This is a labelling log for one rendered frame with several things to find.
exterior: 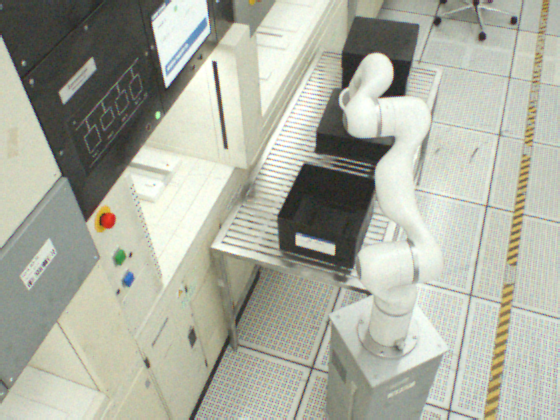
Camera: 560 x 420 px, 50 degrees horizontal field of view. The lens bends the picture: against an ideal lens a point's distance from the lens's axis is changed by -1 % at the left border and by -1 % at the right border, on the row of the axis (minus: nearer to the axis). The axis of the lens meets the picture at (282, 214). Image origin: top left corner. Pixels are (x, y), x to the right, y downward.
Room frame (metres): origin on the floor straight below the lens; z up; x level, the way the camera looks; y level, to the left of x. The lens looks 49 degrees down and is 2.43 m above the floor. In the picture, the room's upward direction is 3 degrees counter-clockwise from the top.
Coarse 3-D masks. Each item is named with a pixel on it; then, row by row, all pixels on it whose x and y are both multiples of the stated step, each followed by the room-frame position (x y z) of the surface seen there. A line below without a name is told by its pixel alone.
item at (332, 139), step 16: (336, 96) 1.88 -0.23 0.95; (384, 96) 1.87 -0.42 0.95; (336, 112) 1.78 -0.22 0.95; (320, 128) 1.69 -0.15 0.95; (336, 128) 1.69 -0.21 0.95; (320, 144) 1.67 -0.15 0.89; (336, 144) 1.65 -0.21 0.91; (352, 144) 1.63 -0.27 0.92; (368, 144) 1.61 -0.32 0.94; (384, 144) 1.59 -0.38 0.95; (368, 160) 1.61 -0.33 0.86
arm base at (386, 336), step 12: (372, 312) 0.93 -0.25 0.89; (360, 324) 0.96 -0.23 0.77; (372, 324) 0.92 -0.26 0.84; (384, 324) 0.89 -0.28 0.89; (396, 324) 0.88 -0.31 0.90; (408, 324) 0.90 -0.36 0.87; (360, 336) 0.92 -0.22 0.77; (372, 336) 0.91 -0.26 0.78; (384, 336) 0.88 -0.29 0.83; (396, 336) 0.88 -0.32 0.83; (408, 336) 0.91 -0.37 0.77; (372, 348) 0.88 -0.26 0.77; (384, 348) 0.87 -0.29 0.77; (396, 348) 0.87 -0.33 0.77; (408, 348) 0.87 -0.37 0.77
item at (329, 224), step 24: (312, 168) 1.52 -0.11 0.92; (288, 192) 1.39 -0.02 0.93; (312, 192) 1.52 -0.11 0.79; (336, 192) 1.48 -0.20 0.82; (360, 192) 1.45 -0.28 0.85; (288, 216) 1.38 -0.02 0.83; (312, 216) 1.40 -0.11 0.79; (336, 216) 1.42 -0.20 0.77; (360, 216) 1.41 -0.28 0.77; (288, 240) 1.27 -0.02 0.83; (312, 240) 1.23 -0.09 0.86; (336, 240) 1.20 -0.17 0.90; (360, 240) 1.24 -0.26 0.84; (336, 264) 1.20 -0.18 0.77
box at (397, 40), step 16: (352, 32) 2.23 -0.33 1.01; (368, 32) 2.22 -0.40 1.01; (384, 32) 2.22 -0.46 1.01; (400, 32) 2.21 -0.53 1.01; (416, 32) 2.21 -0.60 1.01; (352, 48) 2.11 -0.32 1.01; (368, 48) 2.11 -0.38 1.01; (384, 48) 2.10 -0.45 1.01; (400, 48) 2.10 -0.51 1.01; (352, 64) 2.08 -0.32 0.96; (400, 64) 2.02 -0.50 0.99; (400, 80) 2.02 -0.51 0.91; (400, 96) 2.01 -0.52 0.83
